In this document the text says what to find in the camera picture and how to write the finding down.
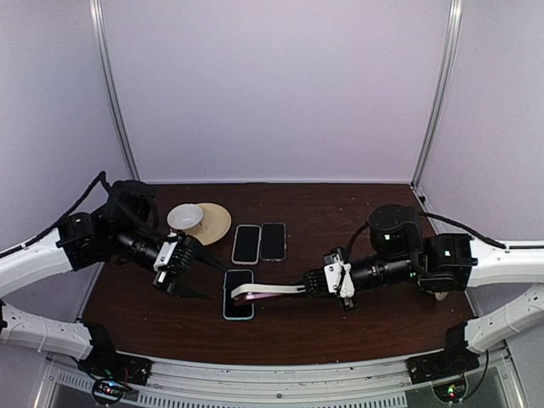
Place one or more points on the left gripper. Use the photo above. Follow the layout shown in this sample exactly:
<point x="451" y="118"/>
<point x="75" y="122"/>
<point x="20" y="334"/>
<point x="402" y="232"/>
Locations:
<point x="171" y="272"/>

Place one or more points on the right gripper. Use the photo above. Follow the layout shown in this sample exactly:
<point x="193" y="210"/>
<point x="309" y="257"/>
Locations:
<point x="348" y="303"/>

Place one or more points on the white phone case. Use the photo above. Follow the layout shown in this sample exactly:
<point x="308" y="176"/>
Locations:
<point x="259" y="288"/>

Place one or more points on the purple phone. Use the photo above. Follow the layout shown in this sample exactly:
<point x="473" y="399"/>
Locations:
<point x="250" y="298"/>

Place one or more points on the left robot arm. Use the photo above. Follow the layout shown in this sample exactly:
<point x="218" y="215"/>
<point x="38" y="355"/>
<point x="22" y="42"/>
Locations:
<point x="125" y="227"/>

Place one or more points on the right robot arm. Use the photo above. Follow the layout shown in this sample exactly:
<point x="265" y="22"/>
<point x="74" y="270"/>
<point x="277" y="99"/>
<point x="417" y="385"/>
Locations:
<point x="390" y="248"/>

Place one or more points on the phone in blue case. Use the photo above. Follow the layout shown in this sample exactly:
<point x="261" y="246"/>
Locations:
<point x="231" y="310"/>

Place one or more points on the phone in clear grey case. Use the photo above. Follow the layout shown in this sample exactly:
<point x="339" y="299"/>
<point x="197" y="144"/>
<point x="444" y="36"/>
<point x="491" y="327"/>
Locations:
<point x="273" y="242"/>

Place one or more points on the phone in pink case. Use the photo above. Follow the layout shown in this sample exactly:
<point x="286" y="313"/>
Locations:
<point x="246" y="244"/>

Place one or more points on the white ceramic cup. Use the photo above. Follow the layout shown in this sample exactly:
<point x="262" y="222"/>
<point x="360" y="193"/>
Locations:
<point x="185" y="216"/>

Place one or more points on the beige saucer plate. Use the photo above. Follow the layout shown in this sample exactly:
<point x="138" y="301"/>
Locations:
<point x="214" y="225"/>

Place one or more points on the cream ribbed mug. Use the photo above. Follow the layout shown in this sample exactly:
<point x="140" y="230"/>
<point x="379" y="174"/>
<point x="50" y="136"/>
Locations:
<point x="441" y="296"/>

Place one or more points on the left round status board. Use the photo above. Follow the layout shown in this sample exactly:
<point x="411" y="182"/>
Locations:
<point x="106" y="391"/>

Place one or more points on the round status board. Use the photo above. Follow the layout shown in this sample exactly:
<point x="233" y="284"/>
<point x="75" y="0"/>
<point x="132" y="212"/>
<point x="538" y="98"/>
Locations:
<point x="106" y="391"/>
<point x="450" y="392"/>

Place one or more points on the right round status board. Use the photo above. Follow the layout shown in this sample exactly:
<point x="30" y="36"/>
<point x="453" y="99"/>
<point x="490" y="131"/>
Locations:
<point x="450" y="392"/>

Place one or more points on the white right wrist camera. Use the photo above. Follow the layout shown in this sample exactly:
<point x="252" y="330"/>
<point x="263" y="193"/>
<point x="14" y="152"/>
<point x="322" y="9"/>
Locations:
<point x="338" y="279"/>

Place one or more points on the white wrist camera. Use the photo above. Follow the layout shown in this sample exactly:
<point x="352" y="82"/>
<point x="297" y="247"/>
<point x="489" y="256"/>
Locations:
<point x="338" y="279"/>
<point x="166" y="252"/>

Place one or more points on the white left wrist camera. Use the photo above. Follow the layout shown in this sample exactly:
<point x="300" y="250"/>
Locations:
<point x="166" y="252"/>

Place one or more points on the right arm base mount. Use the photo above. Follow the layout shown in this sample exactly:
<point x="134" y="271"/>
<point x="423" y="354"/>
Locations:
<point x="432" y="367"/>

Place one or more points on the front aluminium rail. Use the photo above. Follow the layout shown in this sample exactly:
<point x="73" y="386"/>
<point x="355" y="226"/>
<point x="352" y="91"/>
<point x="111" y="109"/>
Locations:
<point x="372" y="383"/>

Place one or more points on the right aluminium frame post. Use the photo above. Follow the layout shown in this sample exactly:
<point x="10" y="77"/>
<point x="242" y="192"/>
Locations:
<point x="452" y="36"/>

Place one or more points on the aluminium frame post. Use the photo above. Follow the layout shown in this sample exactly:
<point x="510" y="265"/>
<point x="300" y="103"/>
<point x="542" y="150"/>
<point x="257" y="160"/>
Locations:
<point x="452" y="36"/>
<point x="99" y="30"/>

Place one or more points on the left aluminium frame post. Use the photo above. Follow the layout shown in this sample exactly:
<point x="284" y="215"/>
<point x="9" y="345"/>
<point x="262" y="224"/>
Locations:
<point x="99" y="30"/>

